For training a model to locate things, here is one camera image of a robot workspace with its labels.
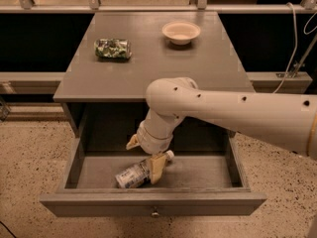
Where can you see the green crushed soda can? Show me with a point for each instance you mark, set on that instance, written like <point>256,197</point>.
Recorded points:
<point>113,48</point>

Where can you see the white paper bowl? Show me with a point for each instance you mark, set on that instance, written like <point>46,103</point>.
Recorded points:
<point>181,32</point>

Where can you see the grey metal railing frame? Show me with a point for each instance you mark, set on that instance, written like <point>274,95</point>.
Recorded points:
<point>259,30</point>

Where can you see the clear plastic water bottle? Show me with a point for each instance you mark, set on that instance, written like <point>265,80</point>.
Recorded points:
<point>139,173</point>

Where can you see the round metal drawer knob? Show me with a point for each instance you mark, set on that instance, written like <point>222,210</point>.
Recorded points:
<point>155,213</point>

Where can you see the grey wooden cabinet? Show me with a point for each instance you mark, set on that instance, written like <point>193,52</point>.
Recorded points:
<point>105,98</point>

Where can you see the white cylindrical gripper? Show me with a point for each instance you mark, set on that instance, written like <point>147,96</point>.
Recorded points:
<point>149,143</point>

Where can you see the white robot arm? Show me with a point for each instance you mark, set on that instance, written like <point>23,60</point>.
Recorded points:
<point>288,121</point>

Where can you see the grey drawer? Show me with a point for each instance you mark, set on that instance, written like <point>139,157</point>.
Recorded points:
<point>204,183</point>

